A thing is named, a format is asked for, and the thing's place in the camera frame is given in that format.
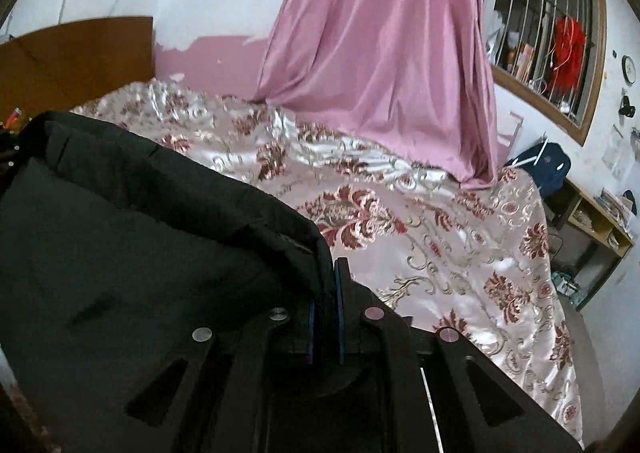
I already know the barred wooden frame window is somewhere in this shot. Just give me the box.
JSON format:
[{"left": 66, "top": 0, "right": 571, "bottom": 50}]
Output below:
[{"left": 481, "top": 0, "right": 609, "bottom": 146}]

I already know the floral satin bed cover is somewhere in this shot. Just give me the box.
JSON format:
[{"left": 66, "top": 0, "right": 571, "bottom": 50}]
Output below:
[{"left": 70, "top": 80, "right": 587, "bottom": 445}]

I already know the teal patterned container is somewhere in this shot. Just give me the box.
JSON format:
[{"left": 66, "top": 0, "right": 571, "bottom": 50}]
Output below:
[{"left": 552, "top": 272, "right": 585, "bottom": 306}]

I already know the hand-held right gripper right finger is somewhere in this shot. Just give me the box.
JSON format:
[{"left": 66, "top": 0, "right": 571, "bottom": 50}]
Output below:
[{"left": 332, "top": 257, "right": 584, "bottom": 453}]

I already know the dark blue backpack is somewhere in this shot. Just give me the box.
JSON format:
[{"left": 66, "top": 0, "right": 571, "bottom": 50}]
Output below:
[{"left": 505, "top": 140, "right": 572, "bottom": 198}]

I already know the white wall calendar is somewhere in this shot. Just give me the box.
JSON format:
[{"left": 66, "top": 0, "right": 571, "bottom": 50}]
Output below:
[{"left": 601, "top": 126, "right": 628, "bottom": 179}]

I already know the pink satin curtain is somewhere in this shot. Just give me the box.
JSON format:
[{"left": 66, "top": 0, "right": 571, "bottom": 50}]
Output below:
[{"left": 254, "top": 0, "right": 587, "bottom": 190}]

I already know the wooden headboard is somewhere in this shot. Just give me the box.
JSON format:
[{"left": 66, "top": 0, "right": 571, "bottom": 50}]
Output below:
[{"left": 0, "top": 16, "right": 155, "bottom": 123}]

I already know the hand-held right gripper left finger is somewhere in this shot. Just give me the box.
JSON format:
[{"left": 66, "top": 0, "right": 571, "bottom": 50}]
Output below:
[{"left": 60, "top": 302, "right": 327, "bottom": 453}]

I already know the wooden shelf desk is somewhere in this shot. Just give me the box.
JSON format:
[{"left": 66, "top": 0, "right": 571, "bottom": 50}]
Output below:
[{"left": 549, "top": 177, "right": 636, "bottom": 310}]

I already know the red cloth on window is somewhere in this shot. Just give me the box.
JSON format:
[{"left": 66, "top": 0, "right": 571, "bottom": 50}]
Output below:
[{"left": 546, "top": 16, "right": 588, "bottom": 95}]

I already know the black zip jacket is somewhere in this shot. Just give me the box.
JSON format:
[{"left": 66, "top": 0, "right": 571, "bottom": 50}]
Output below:
[{"left": 0, "top": 110, "right": 333, "bottom": 453}]

